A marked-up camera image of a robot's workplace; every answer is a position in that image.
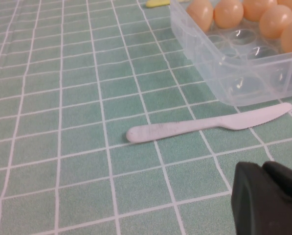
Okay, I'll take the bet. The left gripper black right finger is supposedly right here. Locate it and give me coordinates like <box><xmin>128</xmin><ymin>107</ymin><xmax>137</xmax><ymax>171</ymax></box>
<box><xmin>262</xmin><ymin>161</ymin><xmax>292</xmax><ymax>213</ymax></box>

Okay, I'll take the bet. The clear plastic egg box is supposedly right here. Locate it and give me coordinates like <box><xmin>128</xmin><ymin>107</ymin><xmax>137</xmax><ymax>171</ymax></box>
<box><xmin>169</xmin><ymin>0</ymin><xmax>292</xmax><ymax>107</ymax></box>

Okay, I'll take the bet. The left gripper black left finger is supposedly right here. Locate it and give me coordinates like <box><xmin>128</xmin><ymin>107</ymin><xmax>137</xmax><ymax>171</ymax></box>
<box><xmin>230</xmin><ymin>161</ymin><xmax>292</xmax><ymax>235</ymax></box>

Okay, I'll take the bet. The yellow plastic knife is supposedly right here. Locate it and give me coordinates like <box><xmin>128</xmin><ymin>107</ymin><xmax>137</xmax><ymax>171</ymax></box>
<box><xmin>145</xmin><ymin>0</ymin><xmax>172</xmax><ymax>8</ymax></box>

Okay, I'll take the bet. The pale pink plastic knife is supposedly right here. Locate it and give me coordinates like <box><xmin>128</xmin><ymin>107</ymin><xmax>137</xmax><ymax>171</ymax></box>
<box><xmin>125</xmin><ymin>102</ymin><xmax>292</xmax><ymax>144</ymax></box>

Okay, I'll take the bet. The green checked tablecloth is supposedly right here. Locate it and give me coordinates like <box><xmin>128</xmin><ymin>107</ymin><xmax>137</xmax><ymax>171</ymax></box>
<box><xmin>0</xmin><ymin>0</ymin><xmax>292</xmax><ymax>235</ymax></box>

